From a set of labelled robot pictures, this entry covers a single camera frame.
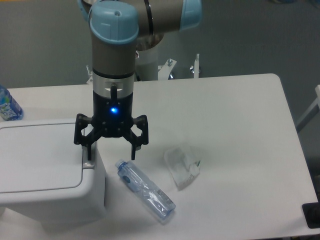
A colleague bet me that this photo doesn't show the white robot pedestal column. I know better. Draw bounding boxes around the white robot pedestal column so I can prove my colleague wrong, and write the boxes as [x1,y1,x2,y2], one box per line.
[135,33,165,82]

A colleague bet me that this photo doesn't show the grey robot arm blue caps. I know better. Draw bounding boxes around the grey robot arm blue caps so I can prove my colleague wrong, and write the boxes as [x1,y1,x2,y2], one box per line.
[74,0,203,158]

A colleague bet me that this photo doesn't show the white push-lid trash can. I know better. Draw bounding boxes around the white push-lid trash can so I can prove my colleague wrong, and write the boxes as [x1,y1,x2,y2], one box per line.
[0,118,107,223]

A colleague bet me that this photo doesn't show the white metal base frame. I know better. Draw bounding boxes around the white metal base frame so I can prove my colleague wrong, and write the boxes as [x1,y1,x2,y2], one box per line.
[86,53,202,85]

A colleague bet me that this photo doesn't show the black object at table corner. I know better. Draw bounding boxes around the black object at table corner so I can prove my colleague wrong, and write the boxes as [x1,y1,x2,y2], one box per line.
[302,202,320,229]

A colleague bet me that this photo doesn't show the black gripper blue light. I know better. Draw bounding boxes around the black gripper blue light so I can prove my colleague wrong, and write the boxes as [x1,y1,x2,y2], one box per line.
[74,92,149,161]

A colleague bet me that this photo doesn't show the white metal frame right edge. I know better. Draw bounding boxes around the white metal frame right edge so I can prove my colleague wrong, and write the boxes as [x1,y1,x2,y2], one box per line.
[295,84,320,133]

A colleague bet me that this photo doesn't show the crumpled white plastic wrapper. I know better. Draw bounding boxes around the crumpled white plastic wrapper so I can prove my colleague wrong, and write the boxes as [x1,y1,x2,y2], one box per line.
[164,143,203,191]

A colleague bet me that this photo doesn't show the empty clear plastic bottle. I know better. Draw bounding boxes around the empty clear plastic bottle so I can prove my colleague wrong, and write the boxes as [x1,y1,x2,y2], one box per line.
[115,159,176,221]

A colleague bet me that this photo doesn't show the blue labelled water bottle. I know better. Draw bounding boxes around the blue labelled water bottle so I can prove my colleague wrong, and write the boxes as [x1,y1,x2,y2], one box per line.
[0,85,24,121]

